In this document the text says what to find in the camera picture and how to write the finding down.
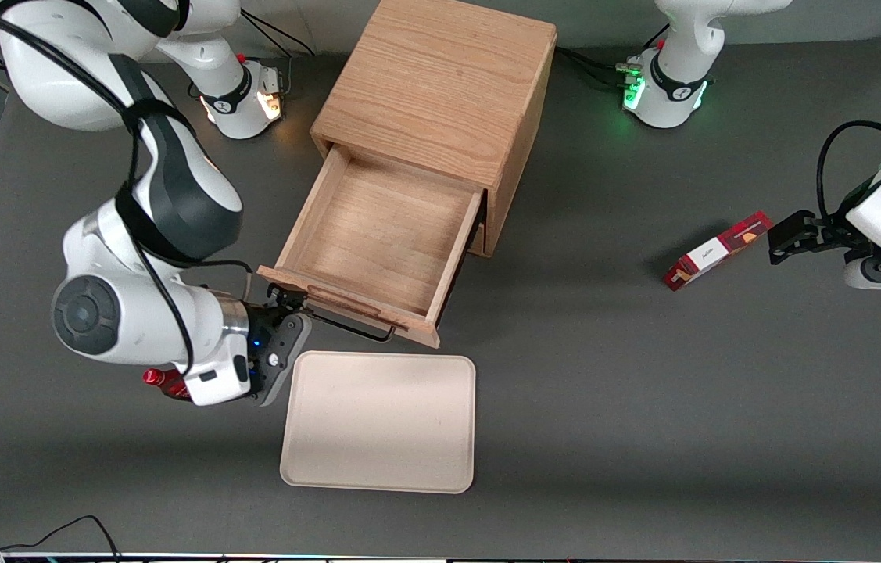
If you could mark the red bottle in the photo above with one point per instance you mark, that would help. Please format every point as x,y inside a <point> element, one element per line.
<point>162,381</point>

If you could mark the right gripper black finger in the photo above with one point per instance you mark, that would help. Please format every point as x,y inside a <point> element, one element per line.
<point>295,303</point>
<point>276,297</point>

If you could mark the red cookie box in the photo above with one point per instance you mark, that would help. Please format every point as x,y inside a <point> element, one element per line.
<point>718,252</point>

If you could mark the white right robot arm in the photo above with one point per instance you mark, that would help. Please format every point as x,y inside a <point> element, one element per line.
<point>119,328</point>

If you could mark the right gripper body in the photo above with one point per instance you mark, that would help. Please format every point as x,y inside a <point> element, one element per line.
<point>259,322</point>

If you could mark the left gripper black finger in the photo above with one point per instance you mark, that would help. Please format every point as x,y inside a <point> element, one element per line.
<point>793,234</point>
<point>843,234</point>

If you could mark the beige plastic tray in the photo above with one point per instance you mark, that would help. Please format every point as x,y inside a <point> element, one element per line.
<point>377,422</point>

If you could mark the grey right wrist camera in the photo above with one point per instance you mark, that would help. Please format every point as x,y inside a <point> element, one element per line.
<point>290,352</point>

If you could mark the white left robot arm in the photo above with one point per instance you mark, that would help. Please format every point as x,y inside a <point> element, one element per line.
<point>671,113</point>

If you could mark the wooden drawer cabinet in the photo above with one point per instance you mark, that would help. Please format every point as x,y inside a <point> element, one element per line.
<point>440,78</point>

